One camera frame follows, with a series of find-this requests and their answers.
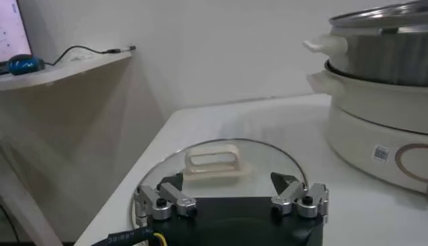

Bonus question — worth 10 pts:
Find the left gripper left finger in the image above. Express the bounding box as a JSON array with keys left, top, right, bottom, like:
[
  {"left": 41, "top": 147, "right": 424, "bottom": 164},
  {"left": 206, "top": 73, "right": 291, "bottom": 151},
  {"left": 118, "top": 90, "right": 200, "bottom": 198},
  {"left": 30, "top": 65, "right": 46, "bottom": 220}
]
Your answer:
[{"left": 134, "top": 172, "right": 198, "bottom": 228}]

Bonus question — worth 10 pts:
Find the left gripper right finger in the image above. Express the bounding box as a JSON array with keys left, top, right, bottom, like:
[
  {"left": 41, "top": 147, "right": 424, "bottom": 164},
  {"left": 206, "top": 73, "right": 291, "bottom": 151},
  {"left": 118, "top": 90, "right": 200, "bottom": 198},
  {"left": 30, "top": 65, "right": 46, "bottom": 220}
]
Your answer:
[{"left": 270, "top": 172, "right": 330, "bottom": 224}]

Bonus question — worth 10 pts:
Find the round glass pot lid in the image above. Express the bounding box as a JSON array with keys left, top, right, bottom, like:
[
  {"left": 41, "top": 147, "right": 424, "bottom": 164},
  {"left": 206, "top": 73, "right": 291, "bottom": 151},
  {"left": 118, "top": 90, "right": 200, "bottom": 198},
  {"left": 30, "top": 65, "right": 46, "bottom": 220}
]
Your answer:
[{"left": 128, "top": 138, "right": 309, "bottom": 231}]

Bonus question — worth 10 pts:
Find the stainless steel steamer basket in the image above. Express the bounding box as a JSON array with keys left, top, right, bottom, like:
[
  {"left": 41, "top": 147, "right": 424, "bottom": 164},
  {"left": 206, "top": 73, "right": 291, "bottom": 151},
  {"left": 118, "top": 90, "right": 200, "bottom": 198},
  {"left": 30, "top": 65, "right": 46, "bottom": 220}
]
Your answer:
[{"left": 303, "top": 0, "right": 428, "bottom": 87}]

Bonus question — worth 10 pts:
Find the white electric cooker base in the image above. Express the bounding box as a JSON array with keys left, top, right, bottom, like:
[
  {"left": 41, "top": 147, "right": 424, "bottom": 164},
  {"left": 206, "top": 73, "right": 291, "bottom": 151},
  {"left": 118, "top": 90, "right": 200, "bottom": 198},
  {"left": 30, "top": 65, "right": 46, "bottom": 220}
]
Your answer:
[{"left": 306, "top": 59, "right": 428, "bottom": 195}]

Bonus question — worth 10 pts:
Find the white side desk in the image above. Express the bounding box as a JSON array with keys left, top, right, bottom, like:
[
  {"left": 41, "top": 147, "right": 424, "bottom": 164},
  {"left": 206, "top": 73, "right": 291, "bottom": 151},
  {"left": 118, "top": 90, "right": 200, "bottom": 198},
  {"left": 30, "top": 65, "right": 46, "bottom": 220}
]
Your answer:
[{"left": 0, "top": 49, "right": 134, "bottom": 246}]

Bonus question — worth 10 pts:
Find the blue computer mouse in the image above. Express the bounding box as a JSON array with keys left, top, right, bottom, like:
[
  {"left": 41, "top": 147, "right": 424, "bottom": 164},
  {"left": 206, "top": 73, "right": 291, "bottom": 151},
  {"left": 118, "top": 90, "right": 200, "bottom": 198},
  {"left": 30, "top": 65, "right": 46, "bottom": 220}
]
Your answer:
[{"left": 7, "top": 54, "right": 45, "bottom": 76}]

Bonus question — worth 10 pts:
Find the computer monitor screen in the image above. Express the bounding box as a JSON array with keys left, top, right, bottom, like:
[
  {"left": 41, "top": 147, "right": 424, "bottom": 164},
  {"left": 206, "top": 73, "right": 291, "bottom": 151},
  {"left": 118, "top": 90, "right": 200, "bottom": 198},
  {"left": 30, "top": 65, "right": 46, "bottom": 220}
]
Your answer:
[{"left": 0, "top": 0, "right": 33, "bottom": 64}]

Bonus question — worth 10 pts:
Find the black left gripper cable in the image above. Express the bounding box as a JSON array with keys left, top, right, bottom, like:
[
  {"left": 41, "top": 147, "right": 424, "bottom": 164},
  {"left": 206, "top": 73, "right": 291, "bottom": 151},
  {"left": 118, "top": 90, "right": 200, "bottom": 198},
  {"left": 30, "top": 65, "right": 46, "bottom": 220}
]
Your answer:
[{"left": 92, "top": 227, "right": 168, "bottom": 246}]

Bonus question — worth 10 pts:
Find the black usb cable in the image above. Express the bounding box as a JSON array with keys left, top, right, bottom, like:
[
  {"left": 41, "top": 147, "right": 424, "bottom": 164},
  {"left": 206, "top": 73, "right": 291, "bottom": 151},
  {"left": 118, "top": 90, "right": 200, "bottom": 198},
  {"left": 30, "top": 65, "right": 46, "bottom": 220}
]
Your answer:
[{"left": 43, "top": 45, "right": 137, "bottom": 67}]

